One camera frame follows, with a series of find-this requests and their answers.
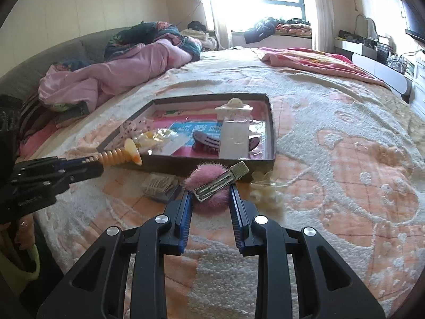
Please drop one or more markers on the white curtain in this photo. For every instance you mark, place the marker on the white curtain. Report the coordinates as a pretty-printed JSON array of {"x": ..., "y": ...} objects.
[{"x": 323, "y": 26}]

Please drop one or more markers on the pink booklet with blue label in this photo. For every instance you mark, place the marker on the pink booklet with blue label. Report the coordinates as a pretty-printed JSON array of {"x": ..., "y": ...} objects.
[{"x": 202, "y": 116}]

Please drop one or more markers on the orange spiral hair clip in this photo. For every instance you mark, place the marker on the orange spiral hair clip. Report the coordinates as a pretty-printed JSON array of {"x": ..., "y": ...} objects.
[{"x": 128, "y": 153}]

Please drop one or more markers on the pink quilt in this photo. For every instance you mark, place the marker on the pink quilt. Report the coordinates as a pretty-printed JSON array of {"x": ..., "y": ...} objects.
[{"x": 93, "y": 85}]

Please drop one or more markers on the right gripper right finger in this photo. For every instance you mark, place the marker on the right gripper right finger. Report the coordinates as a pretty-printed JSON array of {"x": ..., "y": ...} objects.
[{"x": 298, "y": 264}]

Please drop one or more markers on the dark jacket on sill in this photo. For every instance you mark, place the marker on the dark jacket on sill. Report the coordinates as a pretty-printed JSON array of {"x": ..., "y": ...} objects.
[{"x": 261, "y": 30}]

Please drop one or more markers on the white hair claw clip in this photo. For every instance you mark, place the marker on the white hair claw clip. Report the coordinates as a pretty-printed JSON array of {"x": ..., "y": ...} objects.
[{"x": 234, "y": 109}]

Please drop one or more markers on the dotted sheer bow hairpiece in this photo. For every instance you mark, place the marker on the dotted sheer bow hairpiece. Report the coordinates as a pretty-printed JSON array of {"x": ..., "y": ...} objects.
[{"x": 132, "y": 129}]

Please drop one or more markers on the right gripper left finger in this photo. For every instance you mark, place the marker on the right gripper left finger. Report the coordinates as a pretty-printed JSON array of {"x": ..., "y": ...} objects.
[{"x": 124, "y": 269}]

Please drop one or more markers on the clear plastic sleeve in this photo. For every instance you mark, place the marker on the clear plastic sleeve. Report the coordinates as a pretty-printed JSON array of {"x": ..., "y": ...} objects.
[{"x": 234, "y": 139}]

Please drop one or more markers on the black flat television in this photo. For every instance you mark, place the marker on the black flat television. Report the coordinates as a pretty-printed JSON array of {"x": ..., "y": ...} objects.
[{"x": 414, "y": 24}]

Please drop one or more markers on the cream orange bedspread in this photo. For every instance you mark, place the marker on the cream orange bedspread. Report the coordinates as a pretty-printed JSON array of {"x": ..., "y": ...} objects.
[{"x": 349, "y": 162}]

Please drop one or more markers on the white drawer cabinet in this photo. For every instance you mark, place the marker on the white drawer cabinet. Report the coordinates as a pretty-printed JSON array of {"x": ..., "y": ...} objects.
[{"x": 417, "y": 96}]

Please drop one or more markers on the clear flower hair claw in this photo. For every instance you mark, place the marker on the clear flower hair claw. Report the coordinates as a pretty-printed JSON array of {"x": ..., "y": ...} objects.
[{"x": 266, "y": 191}]

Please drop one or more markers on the red pink blanket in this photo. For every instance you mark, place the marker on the red pink blanket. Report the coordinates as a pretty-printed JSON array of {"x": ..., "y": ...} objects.
[{"x": 305, "y": 59}]

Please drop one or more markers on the white paper sheet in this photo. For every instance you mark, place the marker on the white paper sheet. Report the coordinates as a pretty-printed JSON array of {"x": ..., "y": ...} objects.
[{"x": 174, "y": 144}]

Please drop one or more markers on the pink fluffy hair clip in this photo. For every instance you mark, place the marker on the pink fluffy hair clip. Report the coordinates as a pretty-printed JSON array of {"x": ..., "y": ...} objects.
[{"x": 210, "y": 185}]

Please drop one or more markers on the dark brown hair claw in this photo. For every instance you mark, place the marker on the dark brown hair claw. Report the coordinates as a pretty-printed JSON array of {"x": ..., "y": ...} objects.
[{"x": 207, "y": 144}]

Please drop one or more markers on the green padded headboard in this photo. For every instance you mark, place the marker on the green padded headboard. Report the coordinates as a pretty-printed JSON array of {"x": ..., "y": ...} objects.
[{"x": 22, "y": 81}]

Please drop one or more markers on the dark floral quilt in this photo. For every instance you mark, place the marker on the dark floral quilt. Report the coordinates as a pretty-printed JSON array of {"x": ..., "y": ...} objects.
[{"x": 147, "y": 33}]

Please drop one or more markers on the clear box of hairpins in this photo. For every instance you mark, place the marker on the clear box of hairpins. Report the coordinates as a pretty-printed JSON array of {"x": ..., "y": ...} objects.
[{"x": 161, "y": 187}]

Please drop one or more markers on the white desk with clutter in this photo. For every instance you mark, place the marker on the white desk with clutter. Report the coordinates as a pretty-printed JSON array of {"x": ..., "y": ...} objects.
[{"x": 348, "y": 44}]

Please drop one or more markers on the dark shallow cardboard box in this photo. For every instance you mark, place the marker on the dark shallow cardboard box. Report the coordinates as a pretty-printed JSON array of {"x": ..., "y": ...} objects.
[{"x": 177, "y": 134}]

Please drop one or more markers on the white bench footboard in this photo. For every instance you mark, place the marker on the white bench footboard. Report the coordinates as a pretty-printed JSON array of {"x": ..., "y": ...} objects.
[{"x": 397, "y": 82}]

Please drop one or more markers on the person left hand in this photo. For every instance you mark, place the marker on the person left hand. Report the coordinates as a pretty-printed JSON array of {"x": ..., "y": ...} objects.
[{"x": 25, "y": 235}]

